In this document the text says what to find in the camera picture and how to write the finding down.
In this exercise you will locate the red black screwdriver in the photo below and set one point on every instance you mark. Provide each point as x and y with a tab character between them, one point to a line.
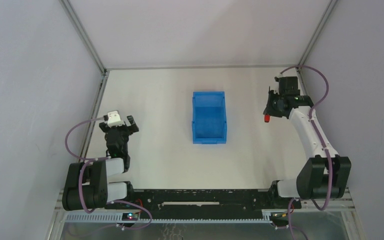
267	118

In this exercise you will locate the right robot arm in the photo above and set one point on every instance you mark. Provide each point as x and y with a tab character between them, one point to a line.
326	172

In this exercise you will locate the blue plastic bin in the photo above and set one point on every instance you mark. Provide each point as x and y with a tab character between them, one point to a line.
209	118

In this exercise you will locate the left aluminium frame rail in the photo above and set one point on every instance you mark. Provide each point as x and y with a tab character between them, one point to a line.
89	46

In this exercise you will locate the grey slotted cable duct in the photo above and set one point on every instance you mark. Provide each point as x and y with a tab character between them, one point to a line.
117	217

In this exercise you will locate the back aluminium frame rail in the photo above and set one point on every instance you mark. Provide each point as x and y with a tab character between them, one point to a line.
200	67

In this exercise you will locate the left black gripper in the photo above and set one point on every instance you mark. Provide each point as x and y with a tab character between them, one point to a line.
119	129

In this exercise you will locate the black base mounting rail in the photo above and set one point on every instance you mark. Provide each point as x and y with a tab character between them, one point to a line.
208	203

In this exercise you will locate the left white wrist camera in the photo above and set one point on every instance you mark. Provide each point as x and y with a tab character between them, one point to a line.
113	119

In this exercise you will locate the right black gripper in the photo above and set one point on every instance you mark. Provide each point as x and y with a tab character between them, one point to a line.
272	106

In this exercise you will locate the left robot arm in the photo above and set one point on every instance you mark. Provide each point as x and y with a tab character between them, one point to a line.
87	186

